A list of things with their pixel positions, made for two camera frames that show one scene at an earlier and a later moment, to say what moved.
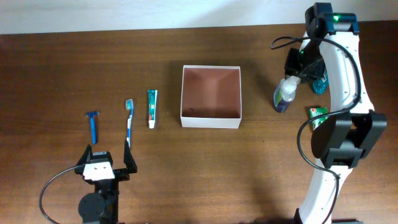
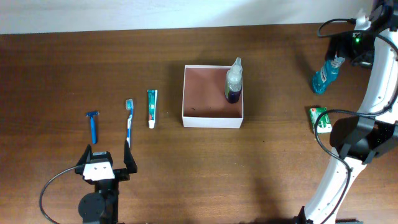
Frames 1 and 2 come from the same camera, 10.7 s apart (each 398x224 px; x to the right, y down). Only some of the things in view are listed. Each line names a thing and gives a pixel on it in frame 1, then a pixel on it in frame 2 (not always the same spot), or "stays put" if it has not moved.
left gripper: [124, 173] stays put
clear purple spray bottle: [285, 93] → [234, 82]
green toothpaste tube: [152, 98] stays put
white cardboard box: [211, 96] stays put
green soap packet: [316, 111] stays put
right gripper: [292, 69] → [345, 43]
